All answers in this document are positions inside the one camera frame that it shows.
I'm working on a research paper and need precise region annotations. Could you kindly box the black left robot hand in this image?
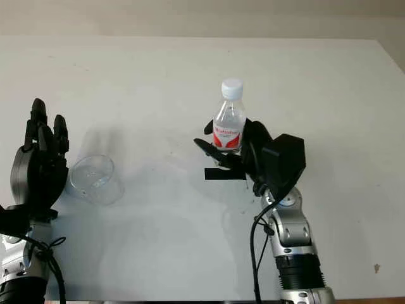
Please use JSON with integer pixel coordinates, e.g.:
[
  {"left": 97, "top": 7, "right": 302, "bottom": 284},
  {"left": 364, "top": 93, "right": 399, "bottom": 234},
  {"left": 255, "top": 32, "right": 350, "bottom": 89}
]
[{"left": 9, "top": 98, "right": 70, "bottom": 217}]

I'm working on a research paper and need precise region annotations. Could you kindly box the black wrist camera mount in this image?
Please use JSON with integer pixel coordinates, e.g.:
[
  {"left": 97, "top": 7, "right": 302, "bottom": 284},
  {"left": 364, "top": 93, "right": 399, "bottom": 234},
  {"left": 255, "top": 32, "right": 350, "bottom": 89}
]
[
  {"left": 0, "top": 204, "right": 58, "bottom": 237},
  {"left": 261, "top": 133, "right": 306, "bottom": 201}
]

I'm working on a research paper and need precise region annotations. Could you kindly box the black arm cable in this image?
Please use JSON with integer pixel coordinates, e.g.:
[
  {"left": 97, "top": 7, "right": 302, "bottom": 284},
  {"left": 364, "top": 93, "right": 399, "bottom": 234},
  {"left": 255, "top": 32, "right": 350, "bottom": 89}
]
[
  {"left": 17, "top": 236, "right": 67, "bottom": 304},
  {"left": 242, "top": 139, "right": 277, "bottom": 304}
]

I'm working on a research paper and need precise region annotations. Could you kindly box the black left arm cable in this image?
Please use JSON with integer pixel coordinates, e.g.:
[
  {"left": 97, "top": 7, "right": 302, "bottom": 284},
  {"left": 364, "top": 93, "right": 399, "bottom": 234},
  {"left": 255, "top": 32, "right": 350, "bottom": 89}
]
[{"left": 17, "top": 236, "right": 67, "bottom": 304}]

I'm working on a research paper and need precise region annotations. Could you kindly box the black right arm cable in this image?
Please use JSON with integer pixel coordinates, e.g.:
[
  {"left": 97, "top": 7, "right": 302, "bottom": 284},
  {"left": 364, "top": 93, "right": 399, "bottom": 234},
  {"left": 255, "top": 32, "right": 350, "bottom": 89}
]
[{"left": 242, "top": 139, "right": 277, "bottom": 304}]

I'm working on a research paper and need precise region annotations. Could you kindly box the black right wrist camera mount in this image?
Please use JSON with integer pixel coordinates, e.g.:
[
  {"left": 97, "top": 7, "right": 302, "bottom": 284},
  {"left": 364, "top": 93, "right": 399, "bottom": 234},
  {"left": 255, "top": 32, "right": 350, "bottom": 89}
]
[{"left": 261, "top": 133, "right": 306, "bottom": 201}]

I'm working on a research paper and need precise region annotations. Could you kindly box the clear water bottle red label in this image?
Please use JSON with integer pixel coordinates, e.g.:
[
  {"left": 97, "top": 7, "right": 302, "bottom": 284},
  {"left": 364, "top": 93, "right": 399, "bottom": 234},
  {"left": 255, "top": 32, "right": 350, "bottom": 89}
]
[{"left": 212, "top": 78, "right": 247, "bottom": 156}]

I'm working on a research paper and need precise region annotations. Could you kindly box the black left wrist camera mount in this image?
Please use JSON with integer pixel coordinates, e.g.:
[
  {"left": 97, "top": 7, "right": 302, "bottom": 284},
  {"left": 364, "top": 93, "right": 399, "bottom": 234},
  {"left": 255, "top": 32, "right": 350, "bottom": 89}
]
[{"left": 0, "top": 204, "right": 58, "bottom": 237}]

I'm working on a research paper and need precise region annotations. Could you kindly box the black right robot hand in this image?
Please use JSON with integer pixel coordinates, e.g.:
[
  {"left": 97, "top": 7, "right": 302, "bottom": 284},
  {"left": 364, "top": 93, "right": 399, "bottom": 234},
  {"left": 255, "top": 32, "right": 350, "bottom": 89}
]
[{"left": 193, "top": 118, "right": 277, "bottom": 194}]

